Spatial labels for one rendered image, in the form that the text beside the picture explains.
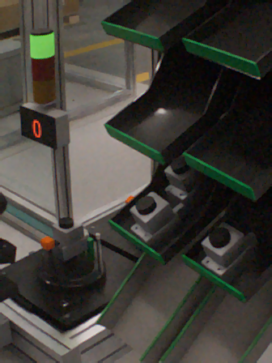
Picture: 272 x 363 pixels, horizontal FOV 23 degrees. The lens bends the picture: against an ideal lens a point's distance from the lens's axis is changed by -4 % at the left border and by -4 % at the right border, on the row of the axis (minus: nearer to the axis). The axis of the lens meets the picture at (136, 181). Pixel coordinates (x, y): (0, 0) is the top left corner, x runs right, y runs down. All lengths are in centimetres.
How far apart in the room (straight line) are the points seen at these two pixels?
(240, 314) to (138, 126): 33
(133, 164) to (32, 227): 55
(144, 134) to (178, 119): 5
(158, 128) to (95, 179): 100
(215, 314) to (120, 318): 18
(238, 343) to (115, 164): 110
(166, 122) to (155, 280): 30
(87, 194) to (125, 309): 76
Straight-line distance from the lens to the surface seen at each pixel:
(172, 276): 116
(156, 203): 101
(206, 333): 111
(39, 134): 146
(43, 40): 139
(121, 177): 199
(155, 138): 98
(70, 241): 132
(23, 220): 163
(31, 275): 139
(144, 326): 116
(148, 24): 95
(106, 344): 128
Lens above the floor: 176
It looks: 27 degrees down
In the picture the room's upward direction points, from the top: 1 degrees counter-clockwise
